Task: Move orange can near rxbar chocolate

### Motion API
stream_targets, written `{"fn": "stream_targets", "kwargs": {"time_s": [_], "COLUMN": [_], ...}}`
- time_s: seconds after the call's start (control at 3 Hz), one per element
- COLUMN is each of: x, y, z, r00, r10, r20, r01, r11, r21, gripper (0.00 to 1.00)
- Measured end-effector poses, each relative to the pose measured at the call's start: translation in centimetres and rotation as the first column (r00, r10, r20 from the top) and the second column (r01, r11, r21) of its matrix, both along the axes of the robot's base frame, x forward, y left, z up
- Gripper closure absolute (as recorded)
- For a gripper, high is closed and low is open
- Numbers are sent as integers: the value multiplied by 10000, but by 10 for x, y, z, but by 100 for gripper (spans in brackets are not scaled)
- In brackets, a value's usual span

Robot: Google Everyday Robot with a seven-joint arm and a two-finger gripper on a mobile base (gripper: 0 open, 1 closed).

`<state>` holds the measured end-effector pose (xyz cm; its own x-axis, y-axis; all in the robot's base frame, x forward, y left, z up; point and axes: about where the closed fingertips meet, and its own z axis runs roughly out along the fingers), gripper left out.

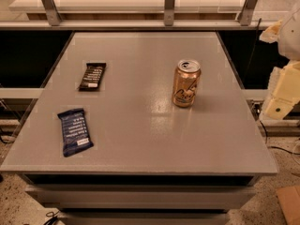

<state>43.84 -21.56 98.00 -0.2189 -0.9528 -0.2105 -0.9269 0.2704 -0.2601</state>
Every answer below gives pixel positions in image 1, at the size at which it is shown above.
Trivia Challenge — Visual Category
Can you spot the black cable on floor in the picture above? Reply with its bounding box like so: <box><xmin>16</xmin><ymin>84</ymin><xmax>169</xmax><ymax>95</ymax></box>
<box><xmin>254</xmin><ymin>103</ymin><xmax>300</xmax><ymax>157</ymax></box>

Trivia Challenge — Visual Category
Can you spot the black cable bottom left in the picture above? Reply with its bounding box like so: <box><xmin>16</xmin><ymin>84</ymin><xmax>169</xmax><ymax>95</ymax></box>
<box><xmin>42</xmin><ymin>210</ymin><xmax>60</xmax><ymax>225</ymax></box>

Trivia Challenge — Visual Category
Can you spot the blue rxbar wrapper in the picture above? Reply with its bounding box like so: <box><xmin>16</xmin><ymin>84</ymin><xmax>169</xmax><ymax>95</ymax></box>
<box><xmin>57</xmin><ymin>108</ymin><xmax>94</xmax><ymax>158</ymax></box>

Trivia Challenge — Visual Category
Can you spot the dark brown chocolate rxbar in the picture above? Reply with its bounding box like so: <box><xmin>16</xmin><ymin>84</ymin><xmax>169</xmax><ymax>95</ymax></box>
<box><xmin>79</xmin><ymin>62</ymin><xmax>107</xmax><ymax>91</ymax></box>

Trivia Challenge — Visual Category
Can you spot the orange soda can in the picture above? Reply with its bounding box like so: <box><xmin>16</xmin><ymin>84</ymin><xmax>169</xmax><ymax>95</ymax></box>
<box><xmin>172</xmin><ymin>59</ymin><xmax>202</xmax><ymax>108</ymax></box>

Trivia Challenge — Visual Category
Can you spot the metal frame rail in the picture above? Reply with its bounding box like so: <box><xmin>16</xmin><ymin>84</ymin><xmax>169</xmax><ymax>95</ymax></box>
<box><xmin>0</xmin><ymin>0</ymin><xmax>282</xmax><ymax>31</ymax></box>

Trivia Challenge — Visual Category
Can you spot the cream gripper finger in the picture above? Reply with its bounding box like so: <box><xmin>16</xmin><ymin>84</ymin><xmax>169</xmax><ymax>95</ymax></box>
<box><xmin>262</xmin><ymin>61</ymin><xmax>300</xmax><ymax>120</ymax></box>
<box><xmin>259</xmin><ymin>20</ymin><xmax>282</xmax><ymax>43</ymax></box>

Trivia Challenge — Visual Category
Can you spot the cardboard box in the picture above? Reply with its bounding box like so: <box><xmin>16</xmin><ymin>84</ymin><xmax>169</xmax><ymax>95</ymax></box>
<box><xmin>276</xmin><ymin>186</ymin><xmax>300</xmax><ymax>225</ymax></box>

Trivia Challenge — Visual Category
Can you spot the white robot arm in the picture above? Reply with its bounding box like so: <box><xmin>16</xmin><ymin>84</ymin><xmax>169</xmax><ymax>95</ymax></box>
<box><xmin>260</xmin><ymin>2</ymin><xmax>300</xmax><ymax>120</ymax></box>

